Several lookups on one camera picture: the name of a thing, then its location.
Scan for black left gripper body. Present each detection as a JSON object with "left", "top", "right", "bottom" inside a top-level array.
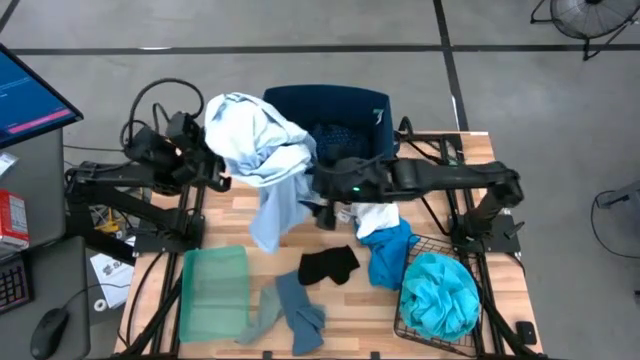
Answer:
[{"left": 168, "top": 111, "right": 227, "bottom": 187}]

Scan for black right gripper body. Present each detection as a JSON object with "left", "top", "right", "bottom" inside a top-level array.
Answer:
[{"left": 312, "top": 157, "right": 399, "bottom": 204}]

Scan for white cloth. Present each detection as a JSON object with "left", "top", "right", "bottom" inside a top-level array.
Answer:
[{"left": 335, "top": 200, "right": 401, "bottom": 240}]

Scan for pale blue patterned shirt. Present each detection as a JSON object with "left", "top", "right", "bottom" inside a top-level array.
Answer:
[{"left": 203, "top": 92, "right": 321, "bottom": 255}]

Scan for blue cloth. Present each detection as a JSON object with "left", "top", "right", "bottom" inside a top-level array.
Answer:
[{"left": 355, "top": 217, "right": 420, "bottom": 292}]

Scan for turquoise cloth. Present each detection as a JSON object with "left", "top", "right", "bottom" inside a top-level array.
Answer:
[{"left": 398, "top": 252, "right": 482, "bottom": 344}]

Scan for navy dotted cloth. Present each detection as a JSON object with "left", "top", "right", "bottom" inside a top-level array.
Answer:
[{"left": 310, "top": 123, "right": 372, "bottom": 166}]

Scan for black cloth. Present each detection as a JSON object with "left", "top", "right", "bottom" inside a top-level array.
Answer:
[{"left": 297, "top": 244, "right": 361, "bottom": 287}]

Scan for navy white striped fabric basket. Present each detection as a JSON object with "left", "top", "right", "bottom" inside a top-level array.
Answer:
[{"left": 262, "top": 83, "right": 401, "bottom": 166}]

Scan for grey-blue knit cloth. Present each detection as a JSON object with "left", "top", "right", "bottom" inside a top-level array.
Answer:
[{"left": 274, "top": 269, "right": 327, "bottom": 357}]

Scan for grey-green cloth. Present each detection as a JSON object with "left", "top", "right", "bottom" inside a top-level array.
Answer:
[{"left": 235, "top": 284, "right": 285, "bottom": 346}]

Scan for green mesh cloth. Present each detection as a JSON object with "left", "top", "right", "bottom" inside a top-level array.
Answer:
[{"left": 178, "top": 244, "right": 251, "bottom": 345}]

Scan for white paper sheet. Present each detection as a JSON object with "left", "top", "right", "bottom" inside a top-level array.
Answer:
[{"left": 89, "top": 252, "right": 135, "bottom": 310}]

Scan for grey desk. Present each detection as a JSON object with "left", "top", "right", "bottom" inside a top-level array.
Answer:
[{"left": 0, "top": 127, "right": 92, "bottom": 360}]

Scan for computer monitor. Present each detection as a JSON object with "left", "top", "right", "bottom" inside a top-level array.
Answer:
[{"left": 0, "top": 42, "right": 85, "bottom": 150}]

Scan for small white packet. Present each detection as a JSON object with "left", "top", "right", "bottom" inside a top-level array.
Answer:
[{"left": 0, "top": 151, "right": 20, "bottom": 177}]

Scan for red box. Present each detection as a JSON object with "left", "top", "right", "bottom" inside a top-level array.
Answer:
[{"left": 0, "top": 188, "right": 31, "bottom": 251}]

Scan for black keyboard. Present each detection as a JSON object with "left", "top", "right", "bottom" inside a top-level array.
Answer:
[{"left": 0, "top": 254, "right": 35, "bottom": 316}]

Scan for small black device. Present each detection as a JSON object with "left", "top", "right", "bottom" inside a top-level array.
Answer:
[{"left": 514, "top": 320, "right": 539, "bottom": 346}]

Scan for black computer mouse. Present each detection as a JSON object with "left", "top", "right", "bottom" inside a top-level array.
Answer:
[{"left": 29, "top": 307, "right": 71, "bottom": 360}]

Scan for grey stand base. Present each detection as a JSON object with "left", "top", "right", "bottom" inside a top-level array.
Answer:
[{"left": 595, "top": 180, "right": 640, "bottom": 210}]

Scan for black floor fan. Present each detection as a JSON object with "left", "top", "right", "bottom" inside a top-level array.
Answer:
[{"left": 529, "top": 0, "right": 640, "bottom": 62}]

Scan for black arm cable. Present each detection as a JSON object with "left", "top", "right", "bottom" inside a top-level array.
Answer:
[{"left": 121, "top": 78, "right": 206, "bottom": 149}]

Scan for black wire basket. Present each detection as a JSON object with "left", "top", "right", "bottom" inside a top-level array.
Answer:
[{"left": 393, "top": 233, "right": 486, "bottom": 359}]

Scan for yellow cable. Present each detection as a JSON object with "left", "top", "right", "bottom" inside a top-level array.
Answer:
[{"left": 93, "top": 205, "right": 125, "bottom": 235}]

